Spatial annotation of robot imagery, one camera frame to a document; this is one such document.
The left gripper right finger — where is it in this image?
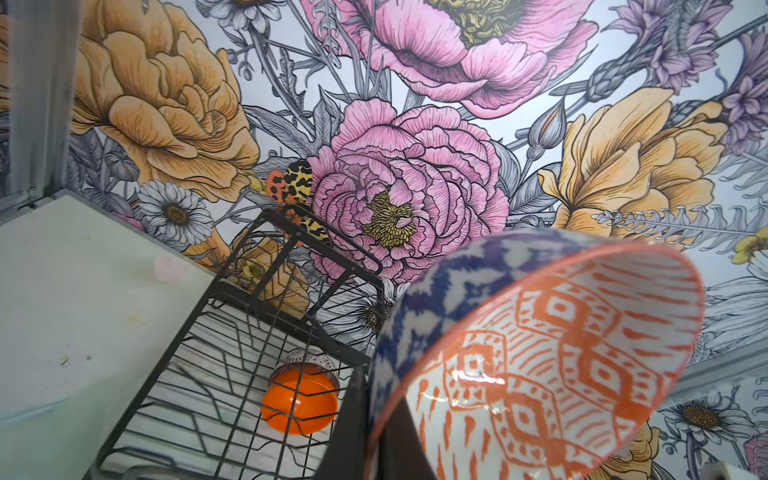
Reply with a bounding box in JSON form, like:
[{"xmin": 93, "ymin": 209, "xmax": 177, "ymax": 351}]
[{"xmin": 377, "ymin": 413, "xmax": 436, "ymax": 480}]

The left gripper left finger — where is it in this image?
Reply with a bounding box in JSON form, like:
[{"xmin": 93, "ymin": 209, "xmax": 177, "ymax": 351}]
[{"xmin": 313, "ymin": 366, "xmax": 368, "ymax": 480}]

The orange plastic bowl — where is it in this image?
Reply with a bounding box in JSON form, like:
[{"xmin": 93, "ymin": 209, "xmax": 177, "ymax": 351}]
[{"xmin": 261, "ymin": 362, "xmax": 340, "ymax": 436}]

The orange patterned ceramic bowl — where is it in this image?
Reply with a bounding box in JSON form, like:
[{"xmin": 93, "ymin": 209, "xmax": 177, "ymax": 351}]
[{"xmin": 366, "ymin": 228, "xmax": 705, "ymax": 479}]

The black wire dish rack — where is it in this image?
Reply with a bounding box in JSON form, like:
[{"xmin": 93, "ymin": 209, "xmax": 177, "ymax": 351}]
[{"xmin": 87, "ymin": 206, "xmax": 389, "ymax": 479}]

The white perforated strainer bowl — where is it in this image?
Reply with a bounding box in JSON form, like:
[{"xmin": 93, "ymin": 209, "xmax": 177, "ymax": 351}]
[{"xmin": 272, "ymin": 346, "xmax": 336, "ymax": 378}]

